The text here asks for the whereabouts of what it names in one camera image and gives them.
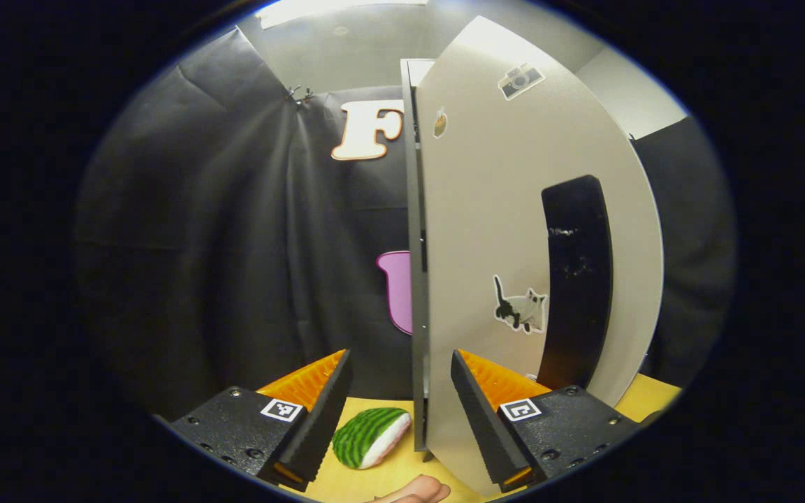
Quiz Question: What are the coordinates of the white cabinet door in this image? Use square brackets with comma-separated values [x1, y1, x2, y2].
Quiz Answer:
[413, 15, 665, 498]

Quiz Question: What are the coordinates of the white shoe cabinet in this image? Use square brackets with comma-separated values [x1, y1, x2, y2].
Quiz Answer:
[402, 59, 433, 451]

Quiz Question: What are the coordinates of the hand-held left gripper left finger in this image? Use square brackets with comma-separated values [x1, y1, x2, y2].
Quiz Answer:
[168, 349, 353, 490]

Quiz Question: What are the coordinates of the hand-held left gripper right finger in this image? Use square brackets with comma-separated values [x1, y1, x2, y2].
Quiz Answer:
[451, 349, 644, 493]

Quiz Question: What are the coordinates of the watermelon slice plush toy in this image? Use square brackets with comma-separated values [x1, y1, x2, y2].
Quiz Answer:
[333, 407, 412, 470]

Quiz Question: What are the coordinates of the black backdrop cloth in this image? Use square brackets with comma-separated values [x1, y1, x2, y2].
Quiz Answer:
[630, 115, 737, 388]
[74, 28, 417, 420]

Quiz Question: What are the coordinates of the black door handle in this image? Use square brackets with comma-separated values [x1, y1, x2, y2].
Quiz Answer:
[537, 175, 614, 392]

